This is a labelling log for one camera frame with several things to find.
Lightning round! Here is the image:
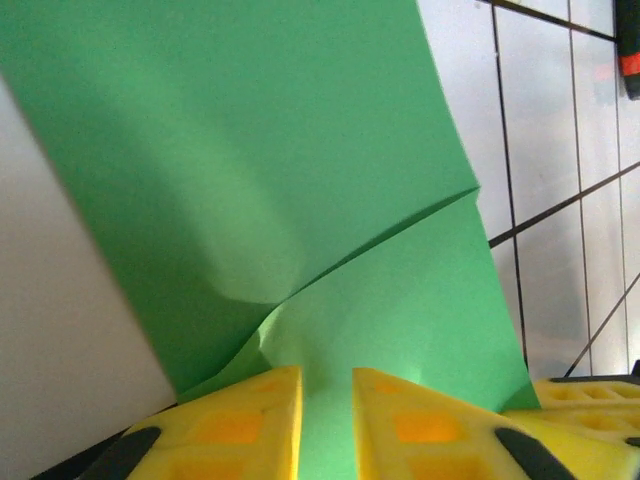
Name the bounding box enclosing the orange and black screwdriver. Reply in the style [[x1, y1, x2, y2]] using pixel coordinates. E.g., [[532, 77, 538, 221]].
[[613, 0, 640, 101]]

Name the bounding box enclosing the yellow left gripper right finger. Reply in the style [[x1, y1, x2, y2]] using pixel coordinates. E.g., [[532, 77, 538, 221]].
[[352, 367, 629, 480]]

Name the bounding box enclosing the green paper sheet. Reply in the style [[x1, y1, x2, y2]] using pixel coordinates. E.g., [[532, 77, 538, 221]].
[[0, 0, 542, 480]]

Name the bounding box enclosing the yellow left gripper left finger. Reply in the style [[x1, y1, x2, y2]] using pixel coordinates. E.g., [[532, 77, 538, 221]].
[[29, 364, 305, 480]]

